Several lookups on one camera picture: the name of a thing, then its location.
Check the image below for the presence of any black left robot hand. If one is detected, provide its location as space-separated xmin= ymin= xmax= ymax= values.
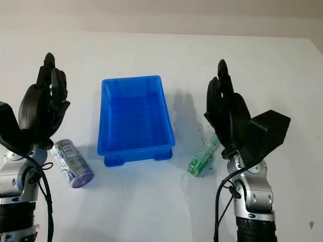
xmin=18 ymin=52 xmax=71 ymax=146

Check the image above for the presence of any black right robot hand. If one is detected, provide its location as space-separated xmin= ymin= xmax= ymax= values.
xmin=203 ymin=59 xmax=252 ymax=154

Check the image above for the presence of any purple printed can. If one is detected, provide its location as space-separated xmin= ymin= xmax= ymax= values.
xmin=51 ymin=139 xmax=95 ymax=189

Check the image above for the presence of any blue plastic tray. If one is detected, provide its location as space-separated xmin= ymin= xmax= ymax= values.
xmin=96 ymin=75 xmax=176 ymax=168

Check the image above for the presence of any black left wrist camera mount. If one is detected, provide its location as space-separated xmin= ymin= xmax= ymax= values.
xmin=0 ymin=101 xmax=55 ymax=157

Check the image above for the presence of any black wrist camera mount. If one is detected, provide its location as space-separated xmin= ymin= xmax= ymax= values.
xmin=237 ymin=109 xmax=291 ymax=168
xmin=0 ymin=101 xmax=55 ymax=157

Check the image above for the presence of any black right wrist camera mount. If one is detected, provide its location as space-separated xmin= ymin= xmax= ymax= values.
xmin=237 ymin=109 xmax=291 ymax=168

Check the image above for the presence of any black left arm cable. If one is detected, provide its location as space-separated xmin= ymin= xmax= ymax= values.
xmin=0 ymin=137 xmax=55 ymax=242

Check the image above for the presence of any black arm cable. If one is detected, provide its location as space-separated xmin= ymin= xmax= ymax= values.
xmin=0 ymin=137 xmax=55 ymax=242
xmin=213 ymin=171 xmax=242 ymax=242

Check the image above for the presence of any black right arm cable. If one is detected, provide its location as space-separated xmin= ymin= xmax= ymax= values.
xmin=213 ymin=171 xmax=242 ymax=242

